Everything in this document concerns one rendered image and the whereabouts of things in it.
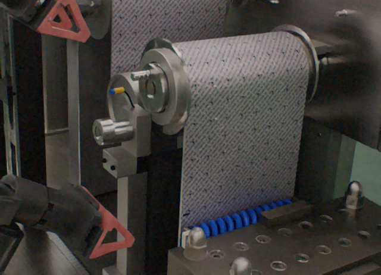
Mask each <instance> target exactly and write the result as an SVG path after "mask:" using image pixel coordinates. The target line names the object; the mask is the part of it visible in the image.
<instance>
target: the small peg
mask: <svg viewBox="0 0 381 275"><path fill-rule="evenodd" d="M130 76H131V80H132V81H133V82H135V81H141V80H149V79H150V78H151V74H150V72H149V70H145V71H137V72H132V73H131V75H130Z"/></svg>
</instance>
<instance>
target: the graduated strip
mask: <svg viewBox="0 0 381 275"><path fill-rule="evenodd" d="M45 233H46V234H47V236H48V237H50V240H52V242H53V243H54V244H55V246H56V247H57V248H58V249H59V250H60V251H61V253H62V254H63V255H64V257H65V258H66V259H67V260H68V261H69V263H70V264H71V266H72V267H73V268H74V269H75V270H76V271H77V272H78V273H79V275H93V273H92V272H91V271H90V270H89V268H88V267H87V265H86V264H85V263H84V262H83V261H82V260H81V259H80V258H79V256H78V255H77V254H75V253H73V252H71V251H70V250H69V248H68V247H67V246H66V245H65V244H64V242H63V241H62V240H61V238H60V237H59V236H57V234H55V233H51V232H45Z"/></svg>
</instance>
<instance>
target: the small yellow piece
mask: <svg viewBox="0 0 381 275"><path fill-rule="evenodd" d="M117 93H125V94H126V95H127V97H128V99H129V100H130V103H131V105H132V107H133V108H135V106H134V105H133V102H132V100H131V98H130V95H129V94H128V93H127V92H126V91H125V90H124V88H123V87H121V88H116V89H110V94H117Z"/></svg>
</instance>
